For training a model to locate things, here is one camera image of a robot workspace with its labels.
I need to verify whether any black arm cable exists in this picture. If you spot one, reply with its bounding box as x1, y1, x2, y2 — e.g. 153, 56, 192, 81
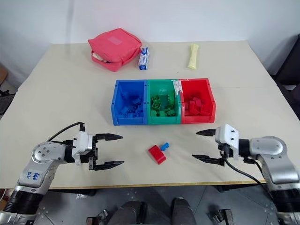
224, 158, 278, 196
46, 121, 85, 143

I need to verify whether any large red building block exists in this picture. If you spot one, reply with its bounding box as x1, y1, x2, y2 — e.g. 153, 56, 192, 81
148, 145, 167, 165

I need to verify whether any metal floor clamp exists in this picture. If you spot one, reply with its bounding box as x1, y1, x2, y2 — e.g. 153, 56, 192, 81
208, 208, 235, 225
86, 209, 110, 225

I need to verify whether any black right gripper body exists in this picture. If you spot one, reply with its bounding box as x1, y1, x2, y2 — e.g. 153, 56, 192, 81
217, 143, 232, 163

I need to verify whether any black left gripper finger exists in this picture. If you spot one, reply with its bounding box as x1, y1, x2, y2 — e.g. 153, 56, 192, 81
94, 160, 125, 172
94, 133, 123, 142

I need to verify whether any brown cardboard box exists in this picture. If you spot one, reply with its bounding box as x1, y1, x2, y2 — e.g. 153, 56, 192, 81
0, 63, 9, 92

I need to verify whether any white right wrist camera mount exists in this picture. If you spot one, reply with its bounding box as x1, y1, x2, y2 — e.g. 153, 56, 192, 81
215, 123, 241, 161

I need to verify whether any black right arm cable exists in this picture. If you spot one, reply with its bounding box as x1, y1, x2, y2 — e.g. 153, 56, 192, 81
224, 158, 278, 196

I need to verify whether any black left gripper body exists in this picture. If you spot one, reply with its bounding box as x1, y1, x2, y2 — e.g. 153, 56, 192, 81
88, 134, 100, 171

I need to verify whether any blue plastic bin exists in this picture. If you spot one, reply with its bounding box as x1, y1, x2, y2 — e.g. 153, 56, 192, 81
110, 79, 149, 126

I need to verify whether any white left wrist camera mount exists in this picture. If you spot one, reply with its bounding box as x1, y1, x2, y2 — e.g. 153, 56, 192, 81
71, 131, 94, 166

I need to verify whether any pink fabric pouch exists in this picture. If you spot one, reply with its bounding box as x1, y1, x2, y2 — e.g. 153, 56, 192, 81
87, 28, 143, 73

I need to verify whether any red plastic bin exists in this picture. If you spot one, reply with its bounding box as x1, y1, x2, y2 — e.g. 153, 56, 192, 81
178, 78, 216, 125

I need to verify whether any yellow rolled cloth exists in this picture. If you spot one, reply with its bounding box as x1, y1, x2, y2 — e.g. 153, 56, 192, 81
187, 43, 200, 70

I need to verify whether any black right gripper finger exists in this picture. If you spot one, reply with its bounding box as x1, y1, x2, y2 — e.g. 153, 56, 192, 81
195, 129, 218, 137
192, 154, 226, 167

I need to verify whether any green plastic bin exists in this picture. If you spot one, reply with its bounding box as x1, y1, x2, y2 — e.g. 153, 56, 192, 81
145, 79, 182, 125

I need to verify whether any black table support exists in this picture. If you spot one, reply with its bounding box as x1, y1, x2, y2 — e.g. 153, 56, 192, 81
216, 184, 254, 193

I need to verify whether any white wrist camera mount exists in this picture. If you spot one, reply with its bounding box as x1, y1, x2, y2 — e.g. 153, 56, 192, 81
215, 123, 241, 161
71, 131, 94, 166

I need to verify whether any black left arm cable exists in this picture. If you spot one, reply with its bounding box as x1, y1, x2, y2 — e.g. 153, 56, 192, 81
46, 121, 85, 143

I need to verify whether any dark rounded shape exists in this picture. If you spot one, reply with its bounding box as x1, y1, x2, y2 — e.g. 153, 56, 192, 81
171, 197, 198, 225

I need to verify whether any blue and white carton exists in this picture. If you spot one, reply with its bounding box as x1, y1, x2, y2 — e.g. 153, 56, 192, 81
137, 46, 151, 71

